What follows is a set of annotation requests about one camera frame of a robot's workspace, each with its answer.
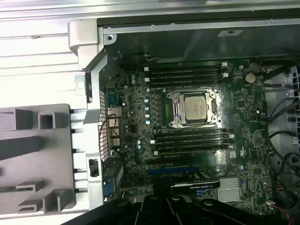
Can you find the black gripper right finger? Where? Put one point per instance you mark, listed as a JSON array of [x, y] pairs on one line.
[[180, 215]]

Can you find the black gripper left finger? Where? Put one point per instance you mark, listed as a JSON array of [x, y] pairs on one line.
[[150, 213]]

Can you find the silver finned heatsink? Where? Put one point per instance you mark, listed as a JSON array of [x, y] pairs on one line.
[[229, 189]]

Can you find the silver CPU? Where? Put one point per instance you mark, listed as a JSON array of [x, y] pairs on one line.
[[196, 108]]

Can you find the grey parts rack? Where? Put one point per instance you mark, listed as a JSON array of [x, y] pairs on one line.
[[58, 152]]

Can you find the metal CPU socket cover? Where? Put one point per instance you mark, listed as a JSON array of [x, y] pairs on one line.
[[178, 105]]

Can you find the green motherboard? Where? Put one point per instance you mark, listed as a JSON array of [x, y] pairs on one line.
[[253, 112]]

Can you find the round coin battery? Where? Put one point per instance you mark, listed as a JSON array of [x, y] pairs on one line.
[[250, 77]]

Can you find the black open PC case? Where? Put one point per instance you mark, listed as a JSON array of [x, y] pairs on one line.
[[187, 44]]

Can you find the grey plastic case latch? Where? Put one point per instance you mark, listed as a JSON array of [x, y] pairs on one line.
[[82, 32]]

